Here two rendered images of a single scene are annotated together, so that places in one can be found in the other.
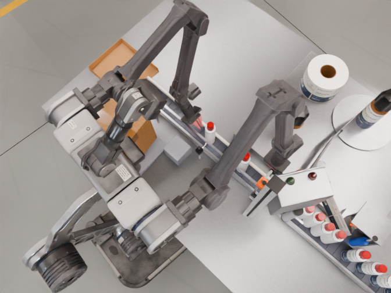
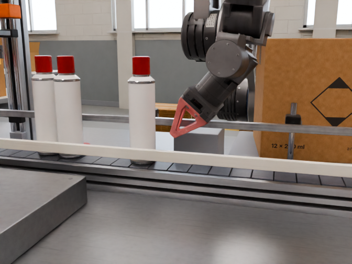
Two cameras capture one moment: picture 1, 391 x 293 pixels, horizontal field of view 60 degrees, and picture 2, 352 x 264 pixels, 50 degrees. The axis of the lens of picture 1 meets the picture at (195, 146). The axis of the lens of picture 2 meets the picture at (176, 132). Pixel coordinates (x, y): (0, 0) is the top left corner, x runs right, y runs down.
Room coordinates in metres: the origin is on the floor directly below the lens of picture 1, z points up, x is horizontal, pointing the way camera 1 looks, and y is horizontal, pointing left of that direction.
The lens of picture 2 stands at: (1.24, -0.39, 1.10)
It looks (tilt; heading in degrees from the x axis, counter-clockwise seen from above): 13 degrees down; 149
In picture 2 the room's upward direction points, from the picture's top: straight up
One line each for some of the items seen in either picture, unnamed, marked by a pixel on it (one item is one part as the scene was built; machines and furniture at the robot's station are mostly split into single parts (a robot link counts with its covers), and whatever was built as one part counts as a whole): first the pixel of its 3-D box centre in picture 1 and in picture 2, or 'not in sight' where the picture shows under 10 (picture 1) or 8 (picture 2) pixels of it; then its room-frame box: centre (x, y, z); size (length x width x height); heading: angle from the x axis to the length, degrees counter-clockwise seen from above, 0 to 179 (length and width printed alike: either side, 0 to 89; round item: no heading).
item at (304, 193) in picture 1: (295, 191); not in sight; (0.20, -0.32, 1.38); 0.17 x 0.10 x 0.19; 98
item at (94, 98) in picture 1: (94, 98); not in sight; (0.57, 0.34, 1.45); 0.09 x 0.08 x 0.12; 36
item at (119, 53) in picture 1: (123, 68); not in sight; (1.07, 0.37, 0.85); 0.30 x 0.26 x 0.04; 43
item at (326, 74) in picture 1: (323, 78); not in sight; (0.85, -0.68, 0.95); 0.20 x 0.20 x 0.14
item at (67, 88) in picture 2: not in sight; (68, 107); (0.48, -0.19, 0.98); 0.05 x 0.05 x 0.20
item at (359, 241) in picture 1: (356, 242); not in sight; (0.04, -0.66, 0.98); 0.03 x 0.03 x 0.17
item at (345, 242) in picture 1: (358, 227); not in sight; (0.09, -0.67, 1.01); 0.14 x 0.13 x 0.26; 43
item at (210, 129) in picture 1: (210, 132); (142, 110); (0.59, -0.08, 0.98); 0.05 x 0.05 x 0.20
